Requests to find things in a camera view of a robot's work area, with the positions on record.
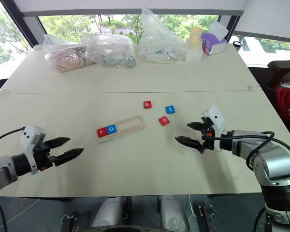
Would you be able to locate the pale yellow cylinder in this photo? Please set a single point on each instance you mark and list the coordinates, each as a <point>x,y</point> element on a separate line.
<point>195,36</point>

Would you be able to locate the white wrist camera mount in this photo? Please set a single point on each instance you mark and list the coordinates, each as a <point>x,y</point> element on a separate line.
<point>29,135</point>
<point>218,118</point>

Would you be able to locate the red letter tile o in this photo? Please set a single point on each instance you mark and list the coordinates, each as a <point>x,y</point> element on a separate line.
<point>164,120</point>

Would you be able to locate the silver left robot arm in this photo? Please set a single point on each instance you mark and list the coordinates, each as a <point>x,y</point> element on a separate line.
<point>3,166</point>

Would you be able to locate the person in red top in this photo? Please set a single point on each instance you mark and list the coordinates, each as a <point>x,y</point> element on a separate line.
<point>286,104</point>

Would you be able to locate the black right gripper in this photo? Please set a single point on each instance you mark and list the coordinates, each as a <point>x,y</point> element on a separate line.
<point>207,145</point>

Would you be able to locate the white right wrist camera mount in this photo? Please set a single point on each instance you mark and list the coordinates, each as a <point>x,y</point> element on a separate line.
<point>218,118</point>

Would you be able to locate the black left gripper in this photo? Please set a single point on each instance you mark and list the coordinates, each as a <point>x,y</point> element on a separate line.
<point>42,154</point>

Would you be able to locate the plastic bag with pink items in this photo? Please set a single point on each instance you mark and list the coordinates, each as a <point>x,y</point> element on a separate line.
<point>65,58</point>

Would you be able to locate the red letter tile r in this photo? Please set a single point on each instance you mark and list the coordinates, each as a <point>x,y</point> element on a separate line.
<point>102,132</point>

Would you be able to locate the wooden letter tray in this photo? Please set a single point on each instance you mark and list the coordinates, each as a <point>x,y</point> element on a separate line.
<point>129,125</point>

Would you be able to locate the small black object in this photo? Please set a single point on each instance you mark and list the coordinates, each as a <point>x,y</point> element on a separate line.
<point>237,44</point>

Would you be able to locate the blue letter tile t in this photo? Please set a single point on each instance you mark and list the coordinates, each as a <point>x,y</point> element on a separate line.
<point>169,109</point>

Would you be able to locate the plastic bag with grey item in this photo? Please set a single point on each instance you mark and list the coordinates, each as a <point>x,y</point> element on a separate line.
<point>113,55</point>

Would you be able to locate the black metal bracket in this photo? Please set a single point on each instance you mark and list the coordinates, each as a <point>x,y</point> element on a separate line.
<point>71,222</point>
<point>206,218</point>

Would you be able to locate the blue letter tile o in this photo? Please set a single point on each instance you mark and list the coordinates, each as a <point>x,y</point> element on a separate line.
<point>111,129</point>

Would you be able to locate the brown chair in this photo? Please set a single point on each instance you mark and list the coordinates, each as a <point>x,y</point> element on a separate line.
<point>279,70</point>

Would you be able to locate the silver robot leg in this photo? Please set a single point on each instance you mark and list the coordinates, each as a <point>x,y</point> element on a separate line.
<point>108,212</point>
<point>174,212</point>

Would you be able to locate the purple and white box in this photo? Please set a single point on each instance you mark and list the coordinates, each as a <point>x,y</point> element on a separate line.
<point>215,41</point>

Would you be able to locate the clear tape piece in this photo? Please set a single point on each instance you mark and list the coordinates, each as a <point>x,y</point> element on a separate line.
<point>254,88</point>

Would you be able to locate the black window pillar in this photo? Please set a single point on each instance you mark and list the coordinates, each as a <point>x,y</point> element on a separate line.
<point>19,26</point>

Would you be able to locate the red letter tile b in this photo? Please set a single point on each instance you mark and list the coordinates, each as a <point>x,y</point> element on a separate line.
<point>147,105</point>

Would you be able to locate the white roller blind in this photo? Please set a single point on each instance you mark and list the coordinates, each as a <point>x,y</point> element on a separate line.
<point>135,6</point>
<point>268,17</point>

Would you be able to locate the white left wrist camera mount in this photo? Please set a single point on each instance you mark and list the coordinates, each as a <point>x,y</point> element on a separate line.
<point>29,135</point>

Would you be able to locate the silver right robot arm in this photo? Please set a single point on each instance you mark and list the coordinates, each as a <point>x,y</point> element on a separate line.
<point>275,164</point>

